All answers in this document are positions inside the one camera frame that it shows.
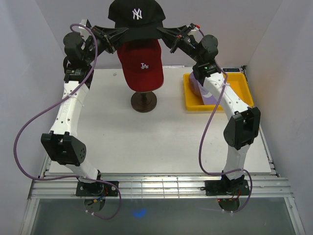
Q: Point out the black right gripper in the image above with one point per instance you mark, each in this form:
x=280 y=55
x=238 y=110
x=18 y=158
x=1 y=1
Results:
x=169 y=35

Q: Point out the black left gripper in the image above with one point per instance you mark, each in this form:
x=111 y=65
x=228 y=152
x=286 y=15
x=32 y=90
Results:
x=106 y=34

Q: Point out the black cap white NY logo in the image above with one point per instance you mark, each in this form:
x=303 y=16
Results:
x=140 y=17

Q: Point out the red and black baseball cap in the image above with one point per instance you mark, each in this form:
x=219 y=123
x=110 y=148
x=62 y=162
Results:
x=142 y=65

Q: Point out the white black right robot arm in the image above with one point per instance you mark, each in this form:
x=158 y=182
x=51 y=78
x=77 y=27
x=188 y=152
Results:
x=243 y=120

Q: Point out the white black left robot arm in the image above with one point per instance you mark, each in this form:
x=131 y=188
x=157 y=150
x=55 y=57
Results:
x=61 y=143

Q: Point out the beige mannequin head on stand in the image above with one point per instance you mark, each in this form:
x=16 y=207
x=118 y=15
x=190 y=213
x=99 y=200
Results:
x=144 y=102

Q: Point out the purple baseball cap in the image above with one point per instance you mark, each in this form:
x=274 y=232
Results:
x=199 y=91

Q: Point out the yellow plastic bin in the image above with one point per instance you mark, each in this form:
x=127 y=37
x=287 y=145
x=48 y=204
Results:
x=237 y=82

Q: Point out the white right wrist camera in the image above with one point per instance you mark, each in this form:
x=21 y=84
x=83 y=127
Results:
x=193 y=28

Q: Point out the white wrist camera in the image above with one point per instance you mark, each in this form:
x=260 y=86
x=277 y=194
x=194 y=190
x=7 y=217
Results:
x=84 y=24
x=193 y=28

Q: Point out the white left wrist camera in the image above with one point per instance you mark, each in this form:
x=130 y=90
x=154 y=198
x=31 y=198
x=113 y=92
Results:
x=84 y=24

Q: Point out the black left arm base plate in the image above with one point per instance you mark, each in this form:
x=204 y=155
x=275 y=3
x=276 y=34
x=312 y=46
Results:
x=96 y=189

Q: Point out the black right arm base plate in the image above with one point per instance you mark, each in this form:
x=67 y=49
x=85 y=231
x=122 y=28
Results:
x=215 y=188

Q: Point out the aluminium mounting rail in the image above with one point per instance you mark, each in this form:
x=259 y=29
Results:
x=161 y=187

